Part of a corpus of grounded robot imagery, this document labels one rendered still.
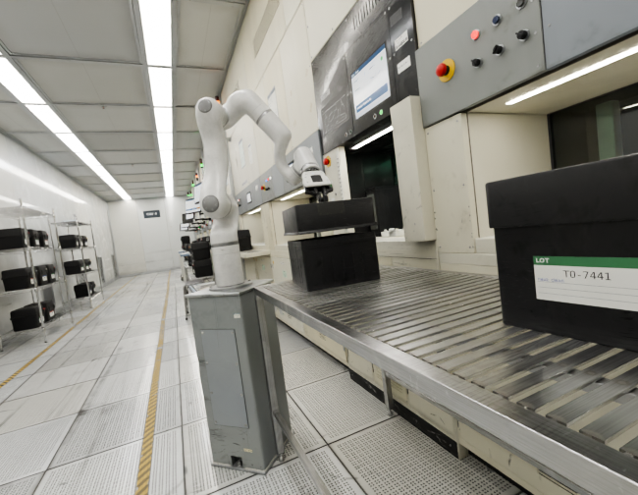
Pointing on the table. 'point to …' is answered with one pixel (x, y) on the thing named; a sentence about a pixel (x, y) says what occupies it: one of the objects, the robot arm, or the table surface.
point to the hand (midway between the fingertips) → (322, 198)
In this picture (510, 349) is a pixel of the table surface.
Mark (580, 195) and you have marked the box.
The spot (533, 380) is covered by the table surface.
